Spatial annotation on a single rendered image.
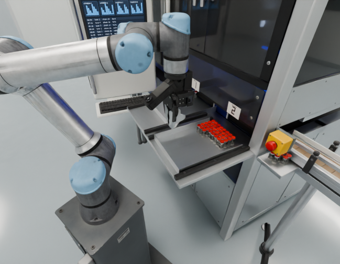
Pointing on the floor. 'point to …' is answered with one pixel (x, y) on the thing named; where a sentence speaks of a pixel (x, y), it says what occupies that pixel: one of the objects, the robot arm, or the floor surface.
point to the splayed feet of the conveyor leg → (264, 243)
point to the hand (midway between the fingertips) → (170, 125)
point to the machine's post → (275, 99)
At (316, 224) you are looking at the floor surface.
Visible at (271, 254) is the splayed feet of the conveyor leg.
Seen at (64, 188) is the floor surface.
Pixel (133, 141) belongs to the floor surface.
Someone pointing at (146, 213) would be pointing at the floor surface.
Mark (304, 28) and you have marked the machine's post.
